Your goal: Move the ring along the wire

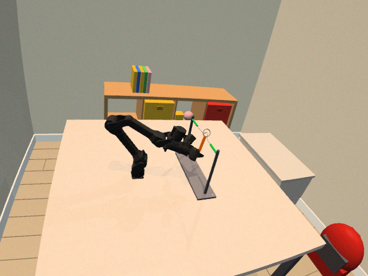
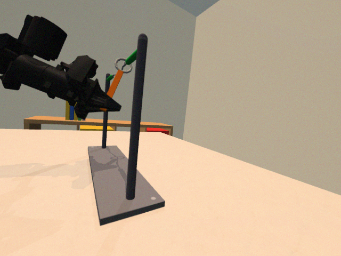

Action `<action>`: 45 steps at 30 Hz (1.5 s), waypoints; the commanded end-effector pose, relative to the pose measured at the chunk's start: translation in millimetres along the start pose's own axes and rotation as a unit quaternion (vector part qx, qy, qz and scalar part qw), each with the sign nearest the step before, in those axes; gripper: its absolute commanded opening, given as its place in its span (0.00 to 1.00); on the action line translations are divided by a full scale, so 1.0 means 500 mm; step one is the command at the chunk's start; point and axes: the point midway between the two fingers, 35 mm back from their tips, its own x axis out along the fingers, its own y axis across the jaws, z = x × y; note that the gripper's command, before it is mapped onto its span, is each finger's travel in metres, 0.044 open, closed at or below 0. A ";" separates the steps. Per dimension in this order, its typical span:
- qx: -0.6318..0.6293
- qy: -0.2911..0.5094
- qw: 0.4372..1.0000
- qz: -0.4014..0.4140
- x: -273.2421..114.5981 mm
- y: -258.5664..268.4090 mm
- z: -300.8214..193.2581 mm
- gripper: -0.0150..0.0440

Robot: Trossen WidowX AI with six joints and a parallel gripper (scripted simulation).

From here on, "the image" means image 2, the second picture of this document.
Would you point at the grey loop with orange handle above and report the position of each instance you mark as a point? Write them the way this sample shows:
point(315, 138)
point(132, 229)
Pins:
point(116, 79)

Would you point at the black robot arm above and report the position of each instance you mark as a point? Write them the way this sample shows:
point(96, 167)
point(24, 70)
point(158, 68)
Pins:
point(39, 37)

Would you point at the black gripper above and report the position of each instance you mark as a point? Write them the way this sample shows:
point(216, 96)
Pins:
point(75, 86)

